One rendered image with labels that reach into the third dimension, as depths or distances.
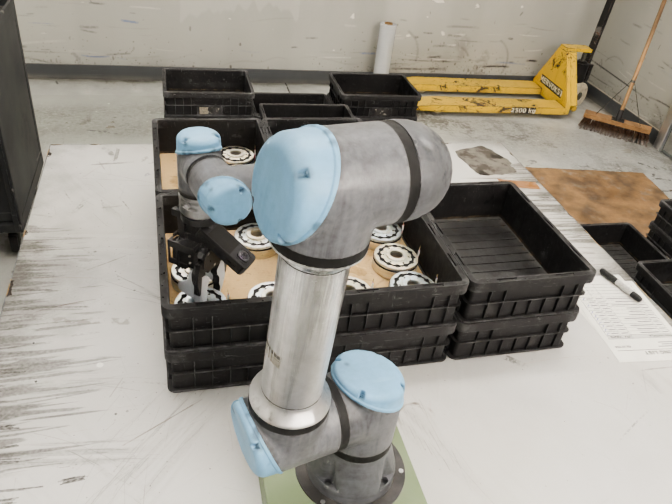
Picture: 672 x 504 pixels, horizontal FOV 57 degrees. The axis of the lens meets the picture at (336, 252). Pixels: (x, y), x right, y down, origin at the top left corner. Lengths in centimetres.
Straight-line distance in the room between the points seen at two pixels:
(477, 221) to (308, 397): 96
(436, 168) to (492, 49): 451
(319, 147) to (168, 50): 401
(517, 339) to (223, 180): 78
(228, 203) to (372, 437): 42
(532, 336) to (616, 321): 30
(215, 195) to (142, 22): 362
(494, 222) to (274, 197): 112
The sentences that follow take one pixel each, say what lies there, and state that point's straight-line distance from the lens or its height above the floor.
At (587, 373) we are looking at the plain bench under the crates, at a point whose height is 70.
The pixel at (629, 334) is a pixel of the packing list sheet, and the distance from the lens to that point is 170.
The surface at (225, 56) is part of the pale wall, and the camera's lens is 462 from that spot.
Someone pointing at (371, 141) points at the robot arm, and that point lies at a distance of 64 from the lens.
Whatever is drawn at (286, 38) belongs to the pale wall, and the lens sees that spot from 463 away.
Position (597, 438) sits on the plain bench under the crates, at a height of 70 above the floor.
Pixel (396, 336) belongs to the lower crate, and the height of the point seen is 81.
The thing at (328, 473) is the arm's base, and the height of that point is 80.
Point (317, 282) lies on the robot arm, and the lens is 69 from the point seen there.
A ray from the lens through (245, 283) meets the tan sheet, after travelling 134.
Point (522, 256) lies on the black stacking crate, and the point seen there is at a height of 83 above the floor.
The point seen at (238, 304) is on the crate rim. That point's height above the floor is 93.
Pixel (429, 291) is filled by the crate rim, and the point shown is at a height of 92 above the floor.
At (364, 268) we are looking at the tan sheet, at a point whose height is 83.
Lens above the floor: 167
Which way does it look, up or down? 35 degrees down
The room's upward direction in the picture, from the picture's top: 8 degrees clockwise
